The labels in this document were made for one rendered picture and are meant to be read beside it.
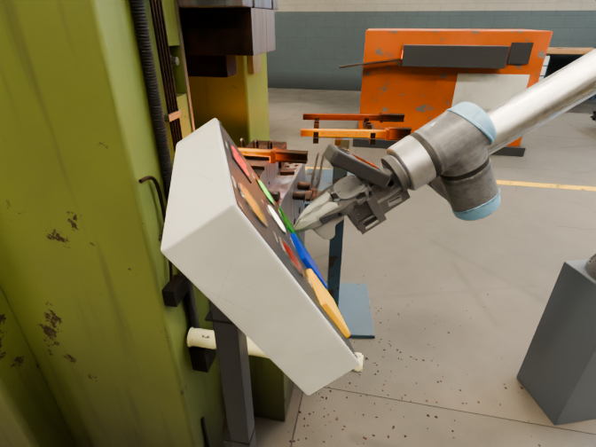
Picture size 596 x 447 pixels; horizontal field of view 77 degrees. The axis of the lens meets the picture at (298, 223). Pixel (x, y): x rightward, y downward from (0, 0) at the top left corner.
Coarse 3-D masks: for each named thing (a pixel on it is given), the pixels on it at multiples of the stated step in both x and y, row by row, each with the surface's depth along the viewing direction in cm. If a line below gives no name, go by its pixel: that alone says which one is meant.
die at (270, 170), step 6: (246, 156) 107; (252, 156) 107; (258, 156) 106; (264, 156) 106; (270, 156) 106; (252, 162) 104; (258, 162) 104; (264, 162) 104; (270, 162) 107; (276, 162) 114; (252, 168) 103; (258, 168) 102; (264, 168) 102; (270, 168) 108; (276, 168) 115; (258, 174) 99; (264, 174) 103; (270, 174) 108; (276, 174) 116; (264, 180) 103; (270, 180) 109
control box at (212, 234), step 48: (192, 144) 55; (192, 192) 40; (240, 192) 38; (192, 240) 33; (240, 240) 34; (288, 240) 53; (240, 288) 37; (288, 288) 38; (288, 336) 42; (336, 336) 43
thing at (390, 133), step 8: (392, 128) 138; (400, 128) 138; (408, 128) 138; (304, 136) 140; (312, 136) 140; (320, 136) 140; (328, 136) 140; (336, 136) 139; (344, 136) 139; (352, 136) 139; (360, 136) 139; (368, 136) 139; (376, 136) 139; (384, 136) 138; (392, 136) 139; (400, 136) 139
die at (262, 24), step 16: (192, 16) 83; (208, 16) 82; (224, 16) 82; (240, 16) 81; (256, 16) 84; (272, 16) 96; (192, 32) 85; (208, 32) 84; (224, 32) 83; (240, 32) 83; (256, 32) 85; (272, 32) 97; (192, 48) 86; (208, 48) 86; (224, 48) 85; (240, 48) 84; (256, 48) 86; (272, 48) 99
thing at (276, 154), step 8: (240, 152) 108; (248, 152) 108; (256, 152) 107; (264, 152) 107; (272, 152) 105; (280, 152) 106; (288, 152) 106; (296, 152) 106; (304, 152) 106; (272, 160) 106; (280, 160) 107; (288, 160) 107; (296, 160) 107; (304, 160) 106
